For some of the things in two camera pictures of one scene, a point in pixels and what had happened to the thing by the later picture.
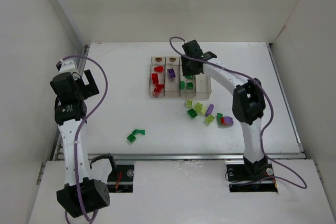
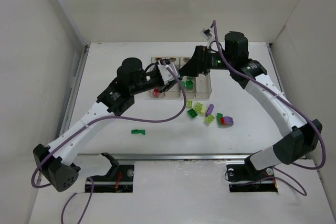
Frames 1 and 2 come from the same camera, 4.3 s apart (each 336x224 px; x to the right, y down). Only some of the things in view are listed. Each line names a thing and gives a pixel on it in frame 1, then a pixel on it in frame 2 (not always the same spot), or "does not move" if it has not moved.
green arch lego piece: (138, 131) does not move
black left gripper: (91, 84) to (159, 84)
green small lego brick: (190, 85) does not move
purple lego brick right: (229, 120) does not move
